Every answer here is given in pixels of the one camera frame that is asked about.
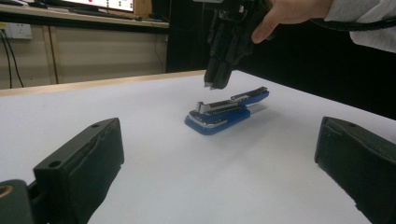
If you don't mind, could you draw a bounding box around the black keyboard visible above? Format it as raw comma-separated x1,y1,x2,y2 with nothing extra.
67,8,138,21

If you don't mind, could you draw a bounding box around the white wall socket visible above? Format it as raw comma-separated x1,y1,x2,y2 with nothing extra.
0,21,34,40

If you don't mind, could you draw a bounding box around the blue stapler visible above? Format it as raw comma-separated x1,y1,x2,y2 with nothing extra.
183,86,271,136

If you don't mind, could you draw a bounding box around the black cable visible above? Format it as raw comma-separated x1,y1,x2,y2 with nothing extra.
0,31,13,90
1,30,25,89
308,16,396,33

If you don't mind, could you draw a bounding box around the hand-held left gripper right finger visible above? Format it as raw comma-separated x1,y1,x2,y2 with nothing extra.
314,116,396,224

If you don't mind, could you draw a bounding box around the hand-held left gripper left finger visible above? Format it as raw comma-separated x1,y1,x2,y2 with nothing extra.
33,117,125,224

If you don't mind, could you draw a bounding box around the wooden desk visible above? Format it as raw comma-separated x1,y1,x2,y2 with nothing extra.
0,3,170,31

